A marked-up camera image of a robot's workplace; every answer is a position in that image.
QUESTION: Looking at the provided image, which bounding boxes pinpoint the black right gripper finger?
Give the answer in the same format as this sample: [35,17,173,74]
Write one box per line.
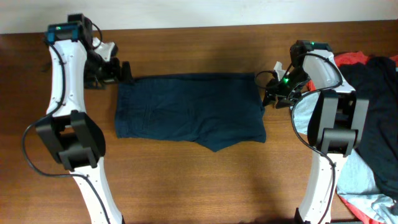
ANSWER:
[275,96,298,109]
[262,91,277,107]

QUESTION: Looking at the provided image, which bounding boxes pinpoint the navy blue shorts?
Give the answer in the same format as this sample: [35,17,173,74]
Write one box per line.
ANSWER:
[114,73,266,152]

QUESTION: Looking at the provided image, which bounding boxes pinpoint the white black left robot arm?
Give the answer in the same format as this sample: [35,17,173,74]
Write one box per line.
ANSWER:
[31,14,132,223]

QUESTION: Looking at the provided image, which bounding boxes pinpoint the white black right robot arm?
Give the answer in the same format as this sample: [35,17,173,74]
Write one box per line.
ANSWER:
[262,40,369,224]

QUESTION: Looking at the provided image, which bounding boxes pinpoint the red orange garment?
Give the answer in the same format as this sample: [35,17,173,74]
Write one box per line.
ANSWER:
[302,51,397,92]

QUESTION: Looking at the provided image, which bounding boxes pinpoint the dark navy garment pile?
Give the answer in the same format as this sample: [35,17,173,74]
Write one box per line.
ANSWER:
[340,57,397,200]

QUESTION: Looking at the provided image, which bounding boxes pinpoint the light blue patterned cloth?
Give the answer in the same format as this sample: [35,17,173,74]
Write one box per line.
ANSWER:
[292,96,397,223]

